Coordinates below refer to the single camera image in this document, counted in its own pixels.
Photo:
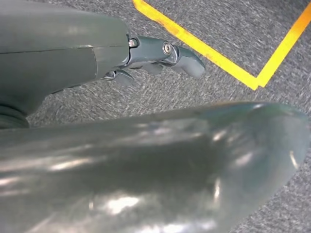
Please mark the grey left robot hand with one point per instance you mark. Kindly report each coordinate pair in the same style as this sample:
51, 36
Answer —
121, 167

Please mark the yellow floor tape square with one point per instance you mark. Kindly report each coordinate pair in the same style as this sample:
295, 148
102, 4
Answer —
206, 49

